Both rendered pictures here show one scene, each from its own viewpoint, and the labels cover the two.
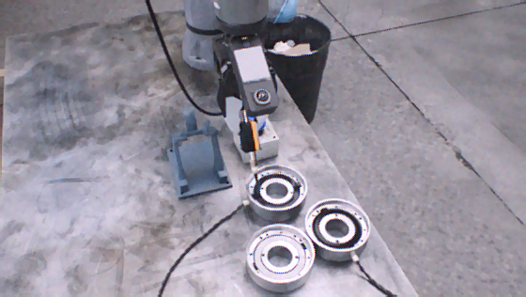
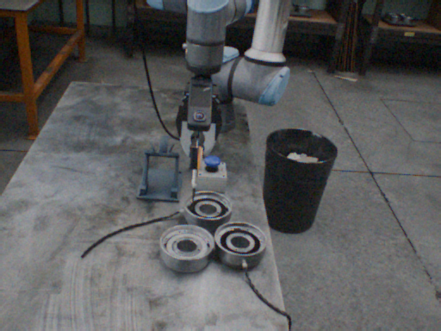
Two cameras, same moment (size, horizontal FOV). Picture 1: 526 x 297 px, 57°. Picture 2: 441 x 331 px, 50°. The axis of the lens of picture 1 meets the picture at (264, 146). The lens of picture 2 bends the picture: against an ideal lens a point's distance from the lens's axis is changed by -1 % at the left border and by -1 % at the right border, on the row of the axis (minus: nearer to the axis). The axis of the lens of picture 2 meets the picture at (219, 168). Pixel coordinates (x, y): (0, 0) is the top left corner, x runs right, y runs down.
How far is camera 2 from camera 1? 0.37 m
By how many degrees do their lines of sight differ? 17
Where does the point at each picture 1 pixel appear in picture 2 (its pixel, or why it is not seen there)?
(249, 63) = (198, 94)
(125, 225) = (90, 202)
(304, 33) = (317, 150)
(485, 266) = not seen: outside the picture
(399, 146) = (382, 271)
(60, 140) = (74, 146)
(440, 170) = (415, 302)
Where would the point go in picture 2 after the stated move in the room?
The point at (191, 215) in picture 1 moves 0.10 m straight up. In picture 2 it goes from (139, 210) to (139, 172)
